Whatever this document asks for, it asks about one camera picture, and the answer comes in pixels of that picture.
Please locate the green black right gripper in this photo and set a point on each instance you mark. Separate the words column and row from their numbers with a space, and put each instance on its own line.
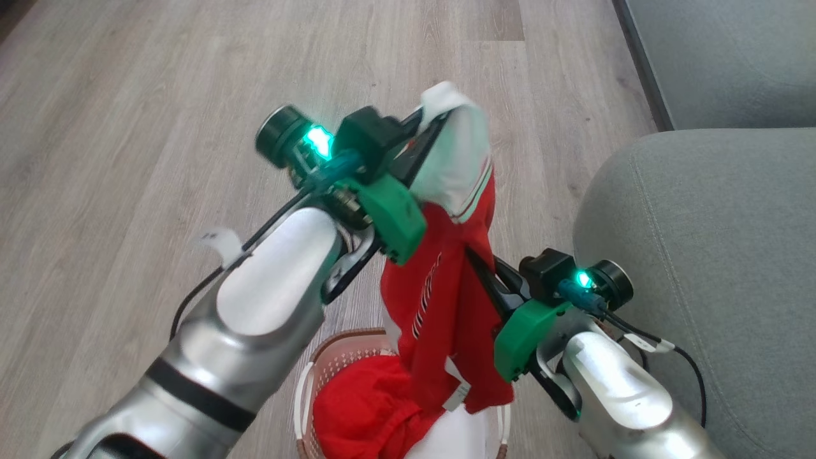
column 529, row 338

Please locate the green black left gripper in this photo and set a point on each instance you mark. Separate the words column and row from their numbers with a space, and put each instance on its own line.
column 392, row 213

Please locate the red white basketball jersey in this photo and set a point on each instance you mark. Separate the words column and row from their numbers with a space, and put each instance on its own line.
column 440, row 299

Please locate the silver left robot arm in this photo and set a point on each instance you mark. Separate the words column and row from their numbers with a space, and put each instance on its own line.
column 268, row 287

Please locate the cream laundry basket brown rim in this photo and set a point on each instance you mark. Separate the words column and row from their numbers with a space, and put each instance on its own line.
column 331, row 363

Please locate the grey sofa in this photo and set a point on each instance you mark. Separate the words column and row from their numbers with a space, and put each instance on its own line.
column 701, row 255

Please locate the grey sofa section dark-edged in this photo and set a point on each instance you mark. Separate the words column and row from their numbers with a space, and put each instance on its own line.
column 733, row 57

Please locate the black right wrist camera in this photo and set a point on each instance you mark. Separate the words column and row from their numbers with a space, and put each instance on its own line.
column 545, row 271

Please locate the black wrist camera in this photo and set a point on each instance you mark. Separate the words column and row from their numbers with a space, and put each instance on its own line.
column 370, row 140
column 545, row 271

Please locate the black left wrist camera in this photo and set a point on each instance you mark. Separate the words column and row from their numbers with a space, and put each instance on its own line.
column 370, row 140

